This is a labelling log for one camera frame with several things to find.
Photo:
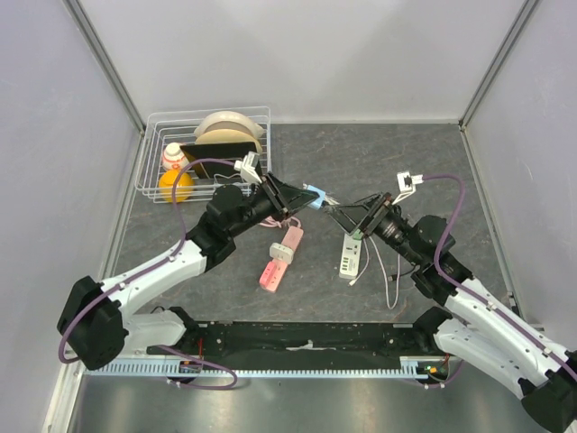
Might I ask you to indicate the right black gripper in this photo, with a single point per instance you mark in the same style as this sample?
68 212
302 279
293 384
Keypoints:
350 217

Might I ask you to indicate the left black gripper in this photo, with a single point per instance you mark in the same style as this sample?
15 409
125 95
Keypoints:
284 198

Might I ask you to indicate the blue plug adapter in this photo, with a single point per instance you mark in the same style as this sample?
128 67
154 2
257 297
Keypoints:
318 203

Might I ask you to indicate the pink power strip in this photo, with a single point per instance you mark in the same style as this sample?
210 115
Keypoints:
292 239

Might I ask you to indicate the white power strip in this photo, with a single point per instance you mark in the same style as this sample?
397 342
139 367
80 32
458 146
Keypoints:
350 258

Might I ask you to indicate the white square plug adapter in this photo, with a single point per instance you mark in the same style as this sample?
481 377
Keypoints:
281 252

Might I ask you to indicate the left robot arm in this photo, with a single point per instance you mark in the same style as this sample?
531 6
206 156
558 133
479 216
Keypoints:
100 318

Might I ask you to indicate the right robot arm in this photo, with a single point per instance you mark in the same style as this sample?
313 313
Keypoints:
467 320

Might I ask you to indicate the black square tray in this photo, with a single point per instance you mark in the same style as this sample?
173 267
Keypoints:
221 151

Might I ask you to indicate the beige round plate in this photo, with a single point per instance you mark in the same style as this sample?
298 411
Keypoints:
228 136

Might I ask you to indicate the yellow round bowl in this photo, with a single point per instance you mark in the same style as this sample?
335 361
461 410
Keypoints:
184 189

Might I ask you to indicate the white orange patterned cup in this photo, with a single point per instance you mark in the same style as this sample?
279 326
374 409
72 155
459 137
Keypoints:
173 157

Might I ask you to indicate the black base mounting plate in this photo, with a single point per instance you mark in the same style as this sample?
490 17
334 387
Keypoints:
219 339

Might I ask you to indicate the white wire dish rack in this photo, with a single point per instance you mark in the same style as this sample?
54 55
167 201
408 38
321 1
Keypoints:
167 127

